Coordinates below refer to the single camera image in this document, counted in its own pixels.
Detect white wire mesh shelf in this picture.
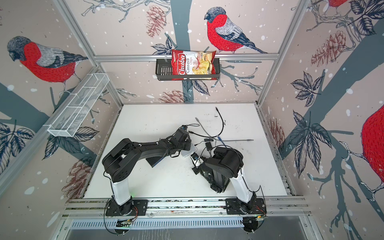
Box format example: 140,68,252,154
48,73,110,137

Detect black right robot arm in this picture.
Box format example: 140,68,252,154
191,145,257,206

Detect aluminium mounting rail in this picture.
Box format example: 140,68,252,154
61,196,312,219

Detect black ethernet cable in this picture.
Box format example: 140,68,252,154
191,107,226,138

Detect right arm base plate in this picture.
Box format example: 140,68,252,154
224,198,267,216

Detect red cassava chips bag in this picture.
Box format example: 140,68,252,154
171,50,218,80

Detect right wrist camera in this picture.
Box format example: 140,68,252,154
190,153,204,168

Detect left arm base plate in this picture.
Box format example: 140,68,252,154
105,199,148,217

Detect black wall basket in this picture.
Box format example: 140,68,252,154
155,59,221,81

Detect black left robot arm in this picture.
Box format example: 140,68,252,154
102,127,197,207

